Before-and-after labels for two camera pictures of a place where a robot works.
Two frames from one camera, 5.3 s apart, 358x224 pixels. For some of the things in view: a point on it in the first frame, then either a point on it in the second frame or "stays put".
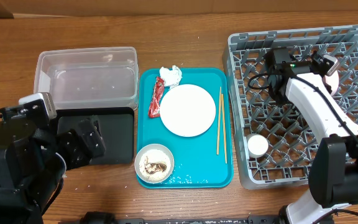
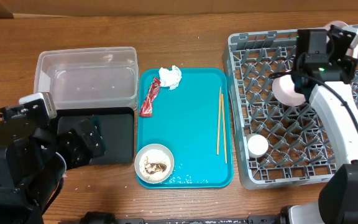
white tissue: (171, 78) stays put
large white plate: (188, 110) → (352, 51)
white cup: (257, 145) stays put
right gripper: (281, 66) → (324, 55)
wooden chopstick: (218, 123) stays put
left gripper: (79, 155) stays put
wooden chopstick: (224, 119) stays put
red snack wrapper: (154, 107) → (146, 109)
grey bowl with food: (154, 163) stays put
